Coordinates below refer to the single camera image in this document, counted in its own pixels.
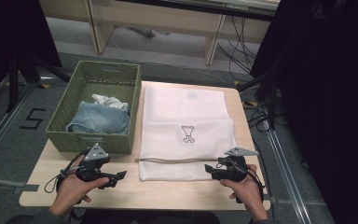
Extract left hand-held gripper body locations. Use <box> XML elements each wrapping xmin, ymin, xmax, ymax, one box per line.
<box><xmin>76</xmin><ymin>143</ymin><xmax>115</xmax><ymax>183</ymax></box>

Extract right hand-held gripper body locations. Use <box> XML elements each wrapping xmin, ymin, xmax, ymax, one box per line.
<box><xmin>217</xmin><ymin>147</ymin><xmax>259</xmax><ymax>183</ymax></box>

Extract light blue denim jeans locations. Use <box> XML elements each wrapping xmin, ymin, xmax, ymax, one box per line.
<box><xmin>64</xmin><ymin>100</ymin><xmax>131</xmax><ymax>136</ymax></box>

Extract white mesh laundry bag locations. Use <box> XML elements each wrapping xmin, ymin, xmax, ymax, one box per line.
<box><xmin>135</xmin><ymin>83</ymin><xmax>239</xmax><ymax>182</ymax></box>

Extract white garment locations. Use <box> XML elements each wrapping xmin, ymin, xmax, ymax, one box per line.
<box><xmin>91</xmin><ymin>93</ymin><xmax>130</xmax><ymax>110</ymax></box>

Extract green woven basket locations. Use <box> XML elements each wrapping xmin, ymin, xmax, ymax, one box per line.
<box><xmin>45</xmin><ymin>60</ymin><xmax>143</xmax><ymax>155</ymax></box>

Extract person's right hand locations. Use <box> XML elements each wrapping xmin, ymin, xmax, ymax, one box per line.
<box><xmin>219</xmin><ymin>163</ymin><xmax>269</xmax><ymax>222</ymax></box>

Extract person's left hand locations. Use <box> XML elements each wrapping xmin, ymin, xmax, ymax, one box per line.
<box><xmin>49</xmin><ymin>154</ymin><xmax>110</xmax><ymax>218</ymax></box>

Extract black curtain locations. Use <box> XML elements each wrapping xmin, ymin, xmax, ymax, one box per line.
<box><xmin>0</xmin><ymin>0</ymin><xmax>62</xmax><ymax>108</ymax></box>
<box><xmin>249</xmin><ymin>0</ymin><xmax>358</xmax><ymax>224</ymax></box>

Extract black metal stand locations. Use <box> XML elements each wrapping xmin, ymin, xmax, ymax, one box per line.
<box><xmin>5</xmin><ymin>49</ymin><xmax>73</xmax><ymax>114</ymax></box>

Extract grey power strip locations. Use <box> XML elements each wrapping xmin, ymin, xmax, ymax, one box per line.
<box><xmin>129</xmin><ymin>27</ymin><xmax>172</xmax><ymax>39</ymax></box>

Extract light wooden desk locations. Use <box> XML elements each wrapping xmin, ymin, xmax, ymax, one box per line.
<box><xmin>38</xmin><ymin>0</ymin><xmax>282</xmax><ymax>66</ymax></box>

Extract right hand-held gripper cable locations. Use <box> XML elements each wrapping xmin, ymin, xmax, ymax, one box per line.
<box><xmin>227</xmin><ymin>157</ymin><xmax>267</xmax><ymax>204</ymax></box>

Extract black floor cables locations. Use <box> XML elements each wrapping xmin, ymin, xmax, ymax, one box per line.
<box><xmin>216</xmin><ymin>14</ymin><xmax>259</xmax><ymax>85</ymax></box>

